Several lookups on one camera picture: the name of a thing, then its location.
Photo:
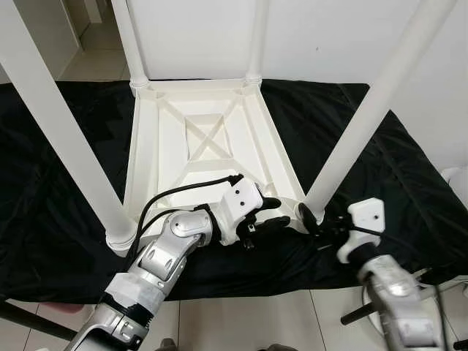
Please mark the grey robot foot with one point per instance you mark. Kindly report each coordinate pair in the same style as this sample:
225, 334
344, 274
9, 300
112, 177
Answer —
276, 348
164, 346

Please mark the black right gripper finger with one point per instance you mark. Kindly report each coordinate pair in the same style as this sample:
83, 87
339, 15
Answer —
307, 219

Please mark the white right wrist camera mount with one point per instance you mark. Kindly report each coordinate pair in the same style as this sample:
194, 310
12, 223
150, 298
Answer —
365, 216

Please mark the white plastic table top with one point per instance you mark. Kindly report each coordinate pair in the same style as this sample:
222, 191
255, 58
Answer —
212, 110

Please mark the grey right robot foot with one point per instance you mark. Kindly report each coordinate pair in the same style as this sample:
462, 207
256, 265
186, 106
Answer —
276, 348

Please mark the black metal table leg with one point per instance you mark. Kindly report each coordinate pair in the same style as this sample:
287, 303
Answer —
36, 322
360, 314

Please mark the grey left robot foot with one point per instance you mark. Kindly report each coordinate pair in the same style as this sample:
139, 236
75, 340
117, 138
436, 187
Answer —
164, 346

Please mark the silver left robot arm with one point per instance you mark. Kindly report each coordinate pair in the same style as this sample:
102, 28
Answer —
161, 248

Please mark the black cloth table cover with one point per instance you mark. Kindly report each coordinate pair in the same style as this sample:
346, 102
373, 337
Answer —
409, 234

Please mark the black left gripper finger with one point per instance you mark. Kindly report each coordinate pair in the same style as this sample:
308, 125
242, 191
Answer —
274, 222
269, 202

